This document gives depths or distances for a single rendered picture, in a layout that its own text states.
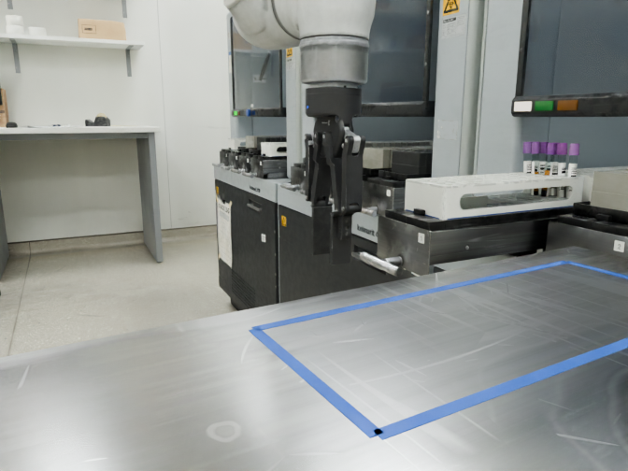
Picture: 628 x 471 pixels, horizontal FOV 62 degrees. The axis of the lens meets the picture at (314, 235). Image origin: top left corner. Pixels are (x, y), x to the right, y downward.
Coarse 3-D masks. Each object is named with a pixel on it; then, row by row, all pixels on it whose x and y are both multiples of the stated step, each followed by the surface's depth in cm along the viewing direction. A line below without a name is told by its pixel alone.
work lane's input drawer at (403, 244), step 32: (384, 224) 82; (416, 224) 76; (448, 224) 75; (480, 224) 77; (512, 224) 79; (544, 224) 82; (384, 256) 83; (416, 256) 76; (448, 256) 74; (480, 256) 77
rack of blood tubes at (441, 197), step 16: (464, 176) 87; (480, 176) 87; (496, 176) 88; (512, 176) 87; (528, 176) 87; (544, 176) 88; (560, 176) 87; (576, 176) 87; (416, 192) 80; (432, 192) 76; (448, 192) 74; (464, 192) 76; (480, 192) 77; (576, 192) 86; (432, 208) 77; (448, 208) 75; (464, 208) 89; (480, 208) 78; (496, 208) 79; (512, 208) 80; (528, 208) 82
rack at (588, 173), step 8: (584, 168) 100; (592, 168) 100; (600, 168) 101; (608, 168) 100; (616, 168) 100; (624, 168) 100; (584, 176) 89; (592, 176) 87; (584, 184) 89; (584, 192) 89; (584, 200) 89
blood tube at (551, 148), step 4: (548, 144) 88; (552, 144) 87; (556, 144) 87; (548, 148) 88; (552, 148) 87; (556, 148) 88; (548, 152) 88; (552, 152) 87; (548, 156) 88; (552, 156) 88; (548, 160) 88; (552, 160) 88; (548, 164) 88; (552, 164) 88; (548, 168) 88; (544, 172) 89; (548, 172) 88; (544, 188) 89; (548, 188) 89; (544, 192) 89; (548, 192) 89
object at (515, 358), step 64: (576, 256) 54; (256, 320) 37; (320, 320) 37; (384, 320) 37; (448, 320) 37; (512, 320) 37; (576, 320) 37; (0, 384) 28; (64, 384) 28; (128, 384) 28; (192, 384) 28; (256, 384) 28; (320, 384) 28; (384, 384) 28; (448, 384) 28; (512, 384) 28; (576, 384) 28; (0, 448) 23; (64, 448) 23; (128, 448) 23; (192, 448) 23; (256, 448) 23; (320, 448) 23; (384, 448) 23; (448, 448) 23; (512, 448) 23; (576, 448) 23
